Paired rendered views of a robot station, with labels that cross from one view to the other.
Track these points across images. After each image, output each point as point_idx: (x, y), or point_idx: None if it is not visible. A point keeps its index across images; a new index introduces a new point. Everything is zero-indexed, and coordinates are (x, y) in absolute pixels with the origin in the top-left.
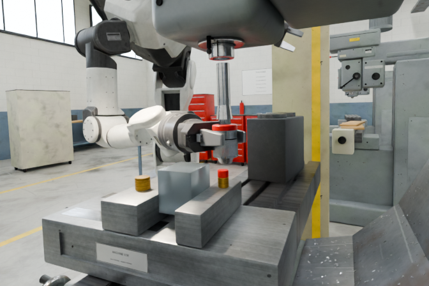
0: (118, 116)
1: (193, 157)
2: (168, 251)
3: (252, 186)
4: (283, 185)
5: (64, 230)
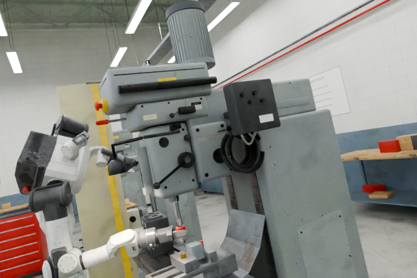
0: (73, 248)
1: None
2: (210, 267)
3: (162, 257)
4: (174, 251)
5: None
